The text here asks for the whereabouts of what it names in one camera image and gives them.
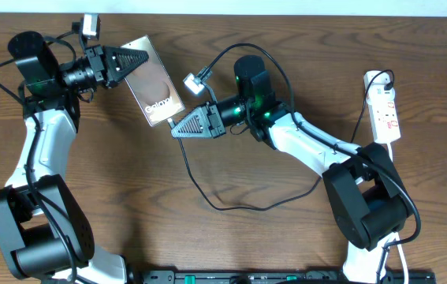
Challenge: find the Galaxy S25 Ultra smartphone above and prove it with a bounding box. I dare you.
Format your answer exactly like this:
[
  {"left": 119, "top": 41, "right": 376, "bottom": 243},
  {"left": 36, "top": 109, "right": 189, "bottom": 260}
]
[{"left": 122, "top": 35, "right": 185, "bottom": 127}]

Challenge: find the black USB charging cable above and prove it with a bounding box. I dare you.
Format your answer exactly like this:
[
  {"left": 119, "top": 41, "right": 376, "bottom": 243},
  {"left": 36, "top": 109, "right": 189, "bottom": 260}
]
[{"left": 166, "top": 69, "right": 395, "bottom": 212}]

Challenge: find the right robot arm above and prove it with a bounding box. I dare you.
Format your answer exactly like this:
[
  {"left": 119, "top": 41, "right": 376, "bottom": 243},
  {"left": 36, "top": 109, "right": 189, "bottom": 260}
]
[{"left": 169, "top": 55, "right": 420, "bottom": 283}]

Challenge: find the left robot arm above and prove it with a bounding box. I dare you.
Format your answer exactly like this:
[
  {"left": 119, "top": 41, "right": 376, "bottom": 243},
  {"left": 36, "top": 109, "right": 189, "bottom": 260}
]
[{"left": 0, "top": 31, "right": 149, "bottom": 283}]

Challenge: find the white power strip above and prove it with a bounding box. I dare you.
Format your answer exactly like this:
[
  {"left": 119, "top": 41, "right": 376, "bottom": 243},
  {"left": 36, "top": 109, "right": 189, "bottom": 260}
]
[{"left": 363, "top": 70, "right": 400, "bottom": 144}]

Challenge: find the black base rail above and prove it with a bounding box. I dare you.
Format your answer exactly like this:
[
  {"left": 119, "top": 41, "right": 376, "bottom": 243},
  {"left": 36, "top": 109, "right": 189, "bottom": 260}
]
[{"left": 142, "top": 269, "right": 437, "bottom": 284}]

